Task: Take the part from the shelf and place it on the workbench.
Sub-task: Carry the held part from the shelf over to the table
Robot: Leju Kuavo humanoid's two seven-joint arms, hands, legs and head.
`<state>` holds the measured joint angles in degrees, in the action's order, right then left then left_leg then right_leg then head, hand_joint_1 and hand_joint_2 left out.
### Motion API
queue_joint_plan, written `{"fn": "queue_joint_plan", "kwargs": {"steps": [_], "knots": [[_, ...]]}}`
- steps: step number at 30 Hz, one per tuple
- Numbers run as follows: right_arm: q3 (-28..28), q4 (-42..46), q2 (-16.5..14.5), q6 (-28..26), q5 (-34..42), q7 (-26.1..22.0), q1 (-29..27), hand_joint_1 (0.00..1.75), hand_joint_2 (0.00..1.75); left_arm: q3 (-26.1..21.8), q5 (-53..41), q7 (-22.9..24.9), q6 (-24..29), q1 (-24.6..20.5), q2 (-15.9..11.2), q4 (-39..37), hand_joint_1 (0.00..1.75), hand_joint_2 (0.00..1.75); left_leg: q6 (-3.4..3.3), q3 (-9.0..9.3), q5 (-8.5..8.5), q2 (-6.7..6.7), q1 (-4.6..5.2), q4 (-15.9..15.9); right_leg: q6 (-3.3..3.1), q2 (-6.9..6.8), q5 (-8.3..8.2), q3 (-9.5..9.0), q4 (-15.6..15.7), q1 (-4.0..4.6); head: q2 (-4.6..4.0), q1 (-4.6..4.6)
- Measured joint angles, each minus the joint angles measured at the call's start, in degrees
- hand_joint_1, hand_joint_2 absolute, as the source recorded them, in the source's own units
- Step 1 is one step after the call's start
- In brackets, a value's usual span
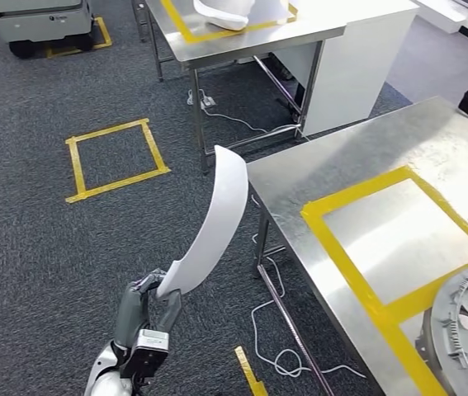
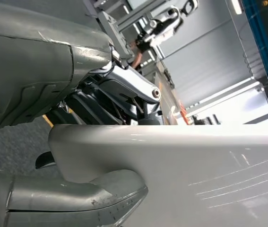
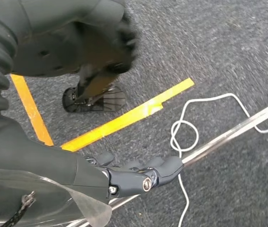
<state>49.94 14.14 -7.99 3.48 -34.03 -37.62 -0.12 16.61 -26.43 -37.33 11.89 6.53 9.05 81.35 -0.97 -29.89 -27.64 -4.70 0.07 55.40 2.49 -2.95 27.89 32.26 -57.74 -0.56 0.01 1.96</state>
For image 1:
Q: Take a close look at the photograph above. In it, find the yellow floor tape strip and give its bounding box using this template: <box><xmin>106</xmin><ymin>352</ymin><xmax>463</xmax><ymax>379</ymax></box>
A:
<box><xmin>234</xmin><ymin>345</ymin><xmax>269</xmax><ymax>396</ymax></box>

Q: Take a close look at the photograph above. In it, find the white cabinet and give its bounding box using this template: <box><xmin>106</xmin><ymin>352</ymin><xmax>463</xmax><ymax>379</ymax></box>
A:
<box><xmin>272</xmin><ymin>0</ymin><xmax>420</xmax><ymax>138</ymax></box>

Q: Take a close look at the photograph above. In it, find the grey wheel hub cap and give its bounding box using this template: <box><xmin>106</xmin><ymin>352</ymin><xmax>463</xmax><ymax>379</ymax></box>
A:
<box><xmin>417</xmin><ymin>266</ymin><xmax>468</xmax><ymax>396</ymax></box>

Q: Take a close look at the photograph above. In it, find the grey wheeled cart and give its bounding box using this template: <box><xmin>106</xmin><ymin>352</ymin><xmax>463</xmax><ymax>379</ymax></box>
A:
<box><xmin>0</xmin><ymin>0</ymin><xmax>94</xmax><ymax>60</ymax></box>

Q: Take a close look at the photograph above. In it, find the yellow tape frame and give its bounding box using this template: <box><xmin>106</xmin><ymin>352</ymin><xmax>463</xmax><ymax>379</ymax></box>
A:
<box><xmin>159</xmin><ymin>0</ymin><xmax>299</xmax><ymax>45</ymax></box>
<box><xmin>300</xmin><ymin>165</ymin><xmax>468</xmax><ymax>396</ymax></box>

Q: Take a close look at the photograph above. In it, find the steel workbench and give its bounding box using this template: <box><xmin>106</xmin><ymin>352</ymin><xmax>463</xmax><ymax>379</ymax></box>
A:
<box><xmin>245</xmin><ymin>97</ymin><xmax>468</xmax><ymax>396</ymax></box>

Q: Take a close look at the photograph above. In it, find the yellow floor tape square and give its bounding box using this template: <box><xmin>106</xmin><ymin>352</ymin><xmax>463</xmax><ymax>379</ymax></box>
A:
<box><xmin>45</xmin><ymin>16</ymin><xmax>113</xmax><ymax>60</ymax></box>
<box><xmin>65</xmin><ymin>117</ymin><xmax>172</xmax><ymax>205</ymax></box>

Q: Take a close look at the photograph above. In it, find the steel frame table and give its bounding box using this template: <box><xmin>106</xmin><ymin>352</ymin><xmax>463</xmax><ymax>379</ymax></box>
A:
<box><xmin>145</xmin><ymin>0</ymin><xmax>346</xmax><ymax>176</ymax></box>

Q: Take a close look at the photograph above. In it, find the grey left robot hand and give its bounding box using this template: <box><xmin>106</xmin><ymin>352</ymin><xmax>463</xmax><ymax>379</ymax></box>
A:
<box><xmin>112</xmin><ymin>267</ymin><xmax>183</xmax><ymax>351</ymax></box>

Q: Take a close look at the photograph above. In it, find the white curved panel part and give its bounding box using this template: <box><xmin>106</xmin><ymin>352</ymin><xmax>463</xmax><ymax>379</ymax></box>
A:
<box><xmin>192</xmin><ymin>0</ymin><xmax>256</xmax><ymax>32</ymax></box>
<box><xmin>155</xmin><ymin>144</ymin><xmax>250</xmax><ymax>300</ymax></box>

